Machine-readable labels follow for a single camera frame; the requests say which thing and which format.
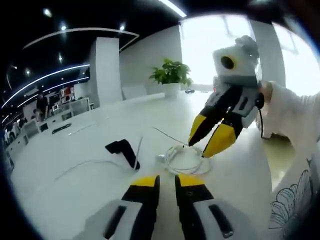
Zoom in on white pillar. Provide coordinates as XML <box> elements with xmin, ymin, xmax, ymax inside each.
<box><xmin>90</xmin><ymin>37</ymin><xmax>121</xmax><ymax>108</ymax></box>

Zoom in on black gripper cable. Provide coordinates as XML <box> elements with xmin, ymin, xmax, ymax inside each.
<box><xmin>256</xmin><ymin>99</ymin><xmax>266</xmax><ymax>140</ymax></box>

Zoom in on green potted plant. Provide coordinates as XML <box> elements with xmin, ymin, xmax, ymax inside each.
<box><xmin>149</xmin><ymin>57</ymin><xmax>194</xmax><ymax>97</ymax></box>

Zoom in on group of grey office chairs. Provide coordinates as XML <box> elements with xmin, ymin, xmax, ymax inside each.
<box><xmin>3</xmin><ymin>96</ymin><xmax>96</xmax><ymax>148</ymax></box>

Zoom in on white desktop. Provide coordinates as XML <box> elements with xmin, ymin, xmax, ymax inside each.
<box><xmin>9</xmin><ymin>91</ymin><xmax>276</xmax><ymax>240</ymax></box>

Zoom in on person's floral printed shirt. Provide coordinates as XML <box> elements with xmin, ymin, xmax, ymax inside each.
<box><xmin>268</xmin><ymin>149</ymin><xmax>320</xmax><ymax>231</ymax></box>

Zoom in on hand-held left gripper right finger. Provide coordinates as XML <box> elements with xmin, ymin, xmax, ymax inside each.
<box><xmin>174</xmin><ymin>173</ymin><xmax>251</xmax><ymax>240</ymax></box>

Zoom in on long white ceiling light strip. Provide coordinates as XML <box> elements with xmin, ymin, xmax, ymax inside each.
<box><xmin>157</xmin><ymin>0</ymin><xmax>187</xmax><ymax>18</ymax></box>

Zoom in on white wired earphones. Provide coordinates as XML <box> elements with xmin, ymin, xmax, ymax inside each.
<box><xmin>53</xmin><ymin>126</ymin><xmax>213</xmax><ymax>181</ymax></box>

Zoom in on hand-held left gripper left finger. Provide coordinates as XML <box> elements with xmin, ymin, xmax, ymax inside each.
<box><xmin>82</xmin><ymin>174</ymin><xmax>161</xmax><ymax>240</ymax></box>

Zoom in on white chair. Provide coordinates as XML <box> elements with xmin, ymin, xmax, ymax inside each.
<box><xmin>121</xmin><ymin>84</ymin><xmax>148</xmax><ymax>100</ymax></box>

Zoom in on black Velcro strap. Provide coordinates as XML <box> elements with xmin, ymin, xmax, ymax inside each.
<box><xmin>104</xmin><ymin>139</ymin><xmax>141</xmax><ymax>171</ymax></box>

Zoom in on person's right hand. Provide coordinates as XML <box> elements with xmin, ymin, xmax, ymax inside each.
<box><xmin>258</xmin><ymin>79</ymin><xmax>274</xmax><ymax>104</ymax></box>

